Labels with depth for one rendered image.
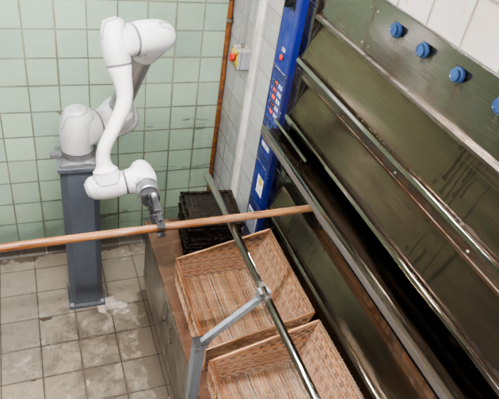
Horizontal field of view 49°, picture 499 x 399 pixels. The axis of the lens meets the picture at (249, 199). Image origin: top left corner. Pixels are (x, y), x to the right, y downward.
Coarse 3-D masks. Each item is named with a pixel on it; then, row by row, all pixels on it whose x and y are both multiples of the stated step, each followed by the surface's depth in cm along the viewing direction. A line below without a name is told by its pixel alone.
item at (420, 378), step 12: (288, 180) 248; (300, 192) 240; (312, 216) 230; (324, 228) 222; (324, 240) 222; (336, 252) 214; (348, 264) 207; (348, 276) 207; (360, 288) 199; (372, 300) 194; (372, 312) 193; (384, 324) 187; (396, 336) 182; (396, 348) 182; (408, 360) 176; (420, 372) 172; (420, 384) 172; (432, 396) 167
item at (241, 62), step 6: (234, 48) 275; (240, 48) 274; (246, 48) 275; (234, 54) 276; (240, 54) 272; (246, 54) 273; (234, 60) 277; (240, 60) 274; (246, 60) 275; (234, 66) 278; (240, 66) 276; (246, 66) 277
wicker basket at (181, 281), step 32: (224, 256) 270; (256, 256) 276; (192, 288) 265; (224, 288) 268; (256, 288) 271; (288, 288) 247; (192, 320) 238; (256, 320) 255; (288, 320) 227; (224, 352) 226
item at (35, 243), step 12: (216, 216) 214; (228, 216) 215; (240, 216) 217; (252, 216) 218; (264, 216) 221; (132, 228) 202; (144, 228) 203; (156, 228) 205; (168, 228) 207; (180, 228) 209; (36, 240) 191; (48, 240) 192; (60, 240) 193; (72, 240) 194; (84, 240) 196; (0, 252) 187
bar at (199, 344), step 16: (208, 176) 240; (224, 208) 224; (240, 240) 210; (256, 272) 197; (256, 304) 193; (272, 304) 186; (224, 320) 196; (272, 320) 183; (208, 336) 196; (288, 336) 176; (192, 352) 199; (288, 352) 173; (192, 368) 203; (304, 368) 167; (192, 384) 209; (304, 384) 164
